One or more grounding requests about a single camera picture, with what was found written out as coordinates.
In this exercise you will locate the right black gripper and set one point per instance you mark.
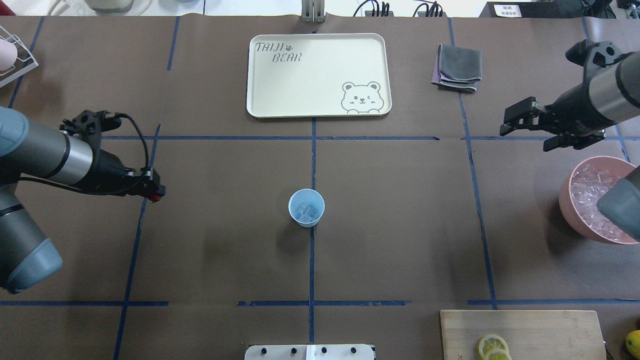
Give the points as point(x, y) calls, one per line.
point(571, 107)

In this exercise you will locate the aluminium frame post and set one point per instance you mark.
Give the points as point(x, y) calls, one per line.
point(313, 11)

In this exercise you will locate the cream bear serving tray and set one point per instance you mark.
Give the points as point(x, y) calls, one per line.
point(318, 75)

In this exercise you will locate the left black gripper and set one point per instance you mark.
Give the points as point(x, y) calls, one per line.
point(107, 166)

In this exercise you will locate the bamboo cutting board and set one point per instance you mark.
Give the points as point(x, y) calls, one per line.
point(529, 334)

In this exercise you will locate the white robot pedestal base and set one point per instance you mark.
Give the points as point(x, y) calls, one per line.
point(349, 351)

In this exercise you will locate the pink bowl of ice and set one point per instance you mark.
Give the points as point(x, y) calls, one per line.
point(580, 192)

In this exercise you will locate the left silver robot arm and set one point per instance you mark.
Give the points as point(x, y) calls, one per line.
point(39, 166)

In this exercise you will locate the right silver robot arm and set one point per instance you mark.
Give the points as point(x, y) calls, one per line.
point(608, 95)

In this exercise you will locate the light blue plastic cup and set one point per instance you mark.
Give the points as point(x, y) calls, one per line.
point(306, 207)

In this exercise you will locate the yellow lemon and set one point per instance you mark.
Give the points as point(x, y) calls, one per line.
point(632, 344)

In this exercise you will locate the pink cup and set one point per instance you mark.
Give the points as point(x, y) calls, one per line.
point(8, 54)

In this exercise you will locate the lemon slices stack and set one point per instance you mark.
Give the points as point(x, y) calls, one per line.
point(493, 347)

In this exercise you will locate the folded grey cloth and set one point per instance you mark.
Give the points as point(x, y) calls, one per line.
point(457, 68)

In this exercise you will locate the white wire cup rack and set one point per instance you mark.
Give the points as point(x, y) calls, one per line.
point(25, 61)

